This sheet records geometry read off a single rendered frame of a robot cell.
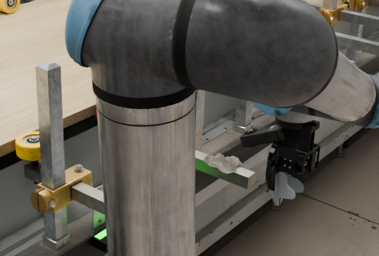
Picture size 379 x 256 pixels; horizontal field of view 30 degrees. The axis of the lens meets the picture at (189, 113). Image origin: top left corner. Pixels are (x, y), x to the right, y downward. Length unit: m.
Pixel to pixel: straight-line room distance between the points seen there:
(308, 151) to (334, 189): 1.86
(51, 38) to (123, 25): 1.55
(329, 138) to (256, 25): 2.70
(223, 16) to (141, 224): 0.28
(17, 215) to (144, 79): 1.11
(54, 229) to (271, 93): 0.93
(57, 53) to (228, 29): 1.48
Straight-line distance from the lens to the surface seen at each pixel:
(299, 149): 1.43
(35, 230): 1.79
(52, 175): 1.49
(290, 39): 0.68
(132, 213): 0.81
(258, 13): 0.67
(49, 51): 2.13
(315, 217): 3.06
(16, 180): 1.74
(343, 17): 2.45
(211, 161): 1.57
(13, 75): 1.96
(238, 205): 2.76
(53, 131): 1.45
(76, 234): 1.63
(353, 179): 3.39
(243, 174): 1.55
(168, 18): 0.68
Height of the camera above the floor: 1.61
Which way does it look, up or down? 25 degrees down
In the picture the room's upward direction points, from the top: 2 degrees clockwise
